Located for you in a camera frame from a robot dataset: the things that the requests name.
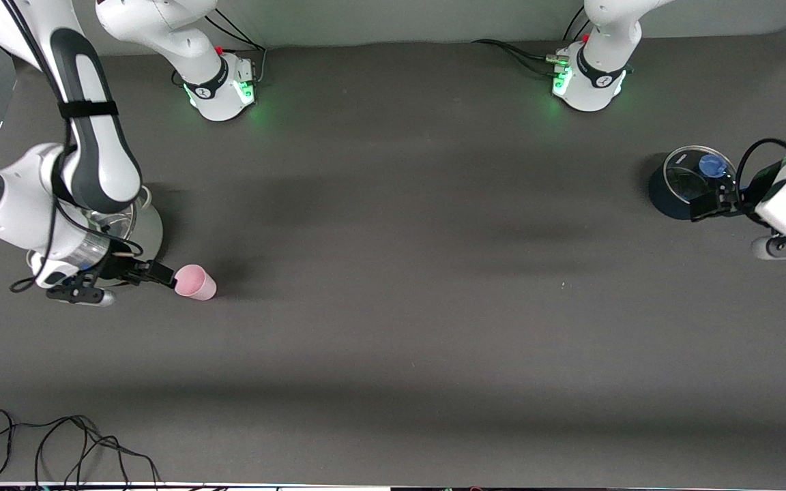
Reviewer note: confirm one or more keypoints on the grey-green stockpot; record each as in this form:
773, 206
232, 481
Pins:
151, 235

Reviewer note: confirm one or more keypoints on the pink plastic cup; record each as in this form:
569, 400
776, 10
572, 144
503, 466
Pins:
196, 283

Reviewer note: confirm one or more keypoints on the glass lid with blue knob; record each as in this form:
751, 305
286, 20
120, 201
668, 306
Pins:
690, 177

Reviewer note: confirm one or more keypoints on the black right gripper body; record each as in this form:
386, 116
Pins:
112, 269

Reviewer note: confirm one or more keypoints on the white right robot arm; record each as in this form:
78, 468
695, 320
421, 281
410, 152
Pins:
24, 204

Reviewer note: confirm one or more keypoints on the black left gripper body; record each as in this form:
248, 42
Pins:
756, 189

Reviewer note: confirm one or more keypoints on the glass lid with steel knob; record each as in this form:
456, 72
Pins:
119, 221

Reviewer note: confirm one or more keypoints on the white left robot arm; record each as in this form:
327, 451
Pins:
598, 75

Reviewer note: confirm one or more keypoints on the dark blue saucepan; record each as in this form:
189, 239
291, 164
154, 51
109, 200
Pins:
666, 201

